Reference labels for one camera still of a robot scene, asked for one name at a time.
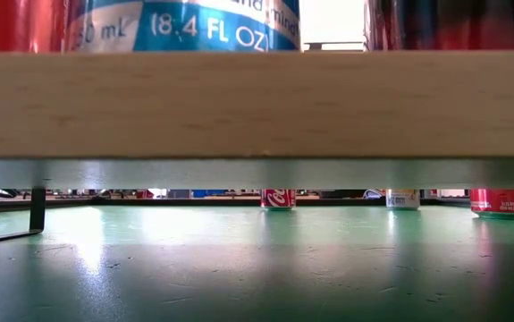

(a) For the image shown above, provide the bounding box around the white can with black lid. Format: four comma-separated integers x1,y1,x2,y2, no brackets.
385,189,421,211

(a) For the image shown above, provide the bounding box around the silver can top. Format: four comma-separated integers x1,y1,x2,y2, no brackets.
364,0,514,52

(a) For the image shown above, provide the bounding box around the green table mat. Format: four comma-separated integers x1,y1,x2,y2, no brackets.
0,203,514,322

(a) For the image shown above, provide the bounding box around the blue slim energy drink can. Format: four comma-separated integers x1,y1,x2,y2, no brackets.
63,0,301,53

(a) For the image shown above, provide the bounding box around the red soda can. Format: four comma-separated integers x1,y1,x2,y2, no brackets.
469,188,514,221
0,0,68,54
260,188,297,211

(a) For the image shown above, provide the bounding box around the wooden board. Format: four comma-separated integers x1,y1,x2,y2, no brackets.
0,47,514,248

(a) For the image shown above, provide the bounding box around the blue background box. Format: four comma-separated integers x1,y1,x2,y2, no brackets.
192,189,240,199

